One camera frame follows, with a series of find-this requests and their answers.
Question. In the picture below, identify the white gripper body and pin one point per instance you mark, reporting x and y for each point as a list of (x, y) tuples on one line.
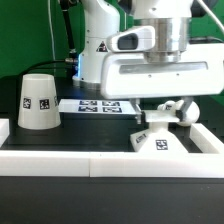
[(131, 76)]

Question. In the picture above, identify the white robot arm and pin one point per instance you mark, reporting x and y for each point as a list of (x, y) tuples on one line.
[(152, 59)]

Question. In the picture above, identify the white lamp bulb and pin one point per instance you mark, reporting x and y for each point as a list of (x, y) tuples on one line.
[(187, 112)]

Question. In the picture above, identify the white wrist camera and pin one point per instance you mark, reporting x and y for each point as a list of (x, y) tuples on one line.
[(136, 39)]

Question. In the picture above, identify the white lamp base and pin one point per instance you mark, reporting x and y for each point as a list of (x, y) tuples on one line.
[(157, 138)]

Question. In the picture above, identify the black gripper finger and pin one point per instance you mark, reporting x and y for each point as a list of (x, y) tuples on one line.
[(181, 113), (139, 114)]

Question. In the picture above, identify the white fiducial marker sheet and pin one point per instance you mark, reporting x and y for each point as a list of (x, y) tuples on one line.
[(82, 106)]

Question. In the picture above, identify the white table border frame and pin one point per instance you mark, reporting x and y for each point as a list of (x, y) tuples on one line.
[(209, 164)]

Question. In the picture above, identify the white lamp shade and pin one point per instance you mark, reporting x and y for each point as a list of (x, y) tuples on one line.
[(38, 103)]

